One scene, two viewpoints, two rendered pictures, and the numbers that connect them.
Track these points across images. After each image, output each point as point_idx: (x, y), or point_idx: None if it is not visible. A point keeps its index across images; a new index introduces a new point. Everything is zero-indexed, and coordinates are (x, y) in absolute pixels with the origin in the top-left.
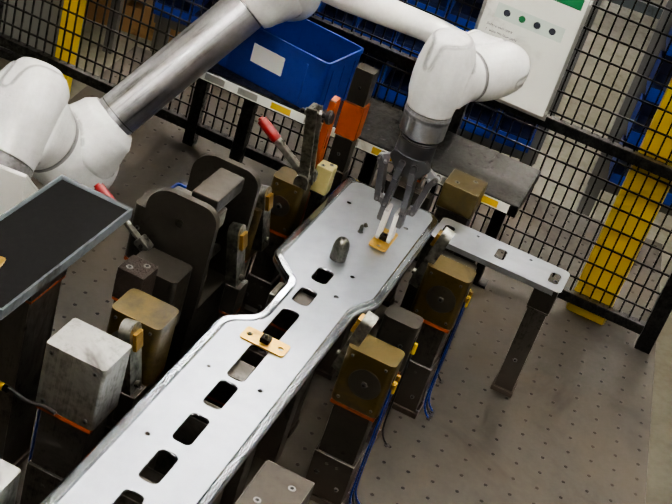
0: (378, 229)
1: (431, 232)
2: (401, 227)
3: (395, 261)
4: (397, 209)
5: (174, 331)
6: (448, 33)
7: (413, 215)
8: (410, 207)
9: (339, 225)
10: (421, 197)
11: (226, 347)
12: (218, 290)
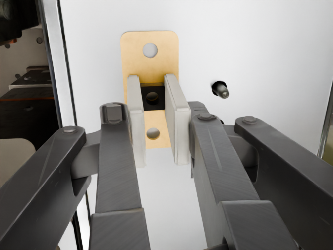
0: (175, 81)
1: (78, 231)
2: (139, 190)
3: (77, 23)
4: (178, 245)
5: None
6: None
7: (59, 130)
8: (96, 168)
9: (276, 71)
10: (15, 194)
11: None
12: None
